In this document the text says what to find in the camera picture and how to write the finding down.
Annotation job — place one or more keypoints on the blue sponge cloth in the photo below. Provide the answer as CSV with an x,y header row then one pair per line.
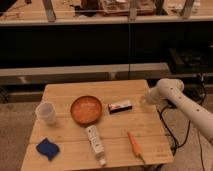
x,y
48,149

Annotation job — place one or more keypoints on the translucent plastic cup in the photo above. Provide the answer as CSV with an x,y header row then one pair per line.
x,y
46,112

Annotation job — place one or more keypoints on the white tube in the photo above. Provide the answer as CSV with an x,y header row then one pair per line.
x,y
96,144

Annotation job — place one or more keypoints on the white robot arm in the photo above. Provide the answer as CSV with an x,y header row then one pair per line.
x,y
172,90

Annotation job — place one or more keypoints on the black box on shelf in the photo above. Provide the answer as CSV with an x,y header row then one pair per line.
x,y
190,61

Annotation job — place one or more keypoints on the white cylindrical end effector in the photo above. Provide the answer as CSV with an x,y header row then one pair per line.
x,y
151,96

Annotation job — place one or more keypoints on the orange wooden bowl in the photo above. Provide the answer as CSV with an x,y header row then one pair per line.
x,y
86,110

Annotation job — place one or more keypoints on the orange carrot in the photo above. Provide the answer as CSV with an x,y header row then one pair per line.
x,y
135,147

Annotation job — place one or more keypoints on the black and white eraser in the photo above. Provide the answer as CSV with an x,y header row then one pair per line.
x,y
119,106

